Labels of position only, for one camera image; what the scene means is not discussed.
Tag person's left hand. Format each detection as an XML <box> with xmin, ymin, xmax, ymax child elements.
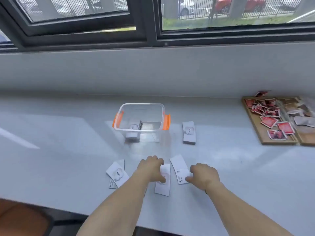
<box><xmin>136</xmin><ymin>155</ymin><xmax>167</xmax><ymax>184</ymax></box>

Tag person's right hand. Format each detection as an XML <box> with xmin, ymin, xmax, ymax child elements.
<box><xmin>185</xmin><ymin>163</ymin><xmax>221</xmax><ymax>192</ymax></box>

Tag white packet with red print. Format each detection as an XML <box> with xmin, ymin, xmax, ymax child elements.
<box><xmin>154</xmin><ymin>164</ymin><xmax>171</xmax><ymax>197</ymax></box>

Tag person's right forearm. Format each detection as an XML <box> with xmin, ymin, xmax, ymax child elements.
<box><xmin>205</xmin><ymin>180</ymin><xmax>293</xmax><ymax>236</ymax></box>

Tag person's left forearm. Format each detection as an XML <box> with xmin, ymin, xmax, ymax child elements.
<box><xmin>76</xmin><ymin>168</ymin><xmax>154</xmax><ymax>236</ymax></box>

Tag white packet with grey print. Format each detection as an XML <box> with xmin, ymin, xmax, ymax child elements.
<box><xmin>106</xmin><ymin>162</ymin><xmax>130</xmax><ymax>188</ymax></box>

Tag stack of white packets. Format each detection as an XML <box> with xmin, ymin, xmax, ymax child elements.
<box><xmin>182</xmin><ymin>121</ymin><xmax>196</xmax><ymax>145</ymax></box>

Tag white packet with black marks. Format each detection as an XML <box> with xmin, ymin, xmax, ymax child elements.
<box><xmin>108</xmin><ymin>159</ymin><xmax>125</xmax><ymax>189</ymax></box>

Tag white packets in clear container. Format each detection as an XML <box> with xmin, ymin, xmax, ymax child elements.
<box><xmin>125</xmin><ymin>123</ymin><xmax>141</xmax><ymax>143</ymax></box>

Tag wooden tray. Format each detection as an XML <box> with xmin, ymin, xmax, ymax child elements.
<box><xmin>294</xmin><ymin>96</ymin><xmax>315</xmax><ymax>147</ymax></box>
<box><xmin>242</xmin><ymin>96</ymin><xmax>303</xmax><ymax>145</ymax></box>

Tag pile of red packets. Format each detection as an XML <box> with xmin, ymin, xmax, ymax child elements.
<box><xmin>245</xmin><ymin>90</ymin><xmax>295</xmax><ymax>140</ymax></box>

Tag pile of grey packets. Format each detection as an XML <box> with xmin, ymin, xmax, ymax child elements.
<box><xmin>276</xmin><ymin>96</ymin><xmax>315</xmax><ymax>128</ymax></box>

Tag brown chair seat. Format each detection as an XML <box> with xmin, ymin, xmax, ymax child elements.
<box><xmin>0</xmin><ymin>198</ymin><xmax>53</xmax><ymax>236</ymax></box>

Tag white car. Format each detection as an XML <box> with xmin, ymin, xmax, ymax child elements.
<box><xmin>179</xmin><ymin>0</ymin><xmax>195</xmax><ymax>16</ymax></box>

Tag metal fence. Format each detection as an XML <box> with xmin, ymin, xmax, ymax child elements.
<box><xmin>161</xmin><ymin>0</ymin><xmax>315</xmax><ymax>20</ymax></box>

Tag red car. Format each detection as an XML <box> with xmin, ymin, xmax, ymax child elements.
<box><xmin>215</xmin><ymin>0</ymin><xmax>267</xmax><ymax>14</ymax></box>

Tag clear container with orange handles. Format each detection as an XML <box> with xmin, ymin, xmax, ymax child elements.
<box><xmin>112</xmin><ymin>103</ymin><xmax>171</xmax><ymax>143</ymax></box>

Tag black chair frame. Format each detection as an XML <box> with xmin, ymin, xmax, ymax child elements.
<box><xmin>44</xmin><ymin>211</ymin><xmax>89</xmax><ymax>236</ymax></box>

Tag dark fixed window frame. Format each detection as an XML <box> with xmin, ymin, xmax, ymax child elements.
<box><xmin>144</xmin><ymin>0</ymin><xmax>315</xmax><ymax>47</ymax></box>

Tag dark sliding window frame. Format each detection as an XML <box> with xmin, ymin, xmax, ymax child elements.
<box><xmin>0</xmin><ymin>0</ymin><xmax>148</xmax><ymax>52</ymax></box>

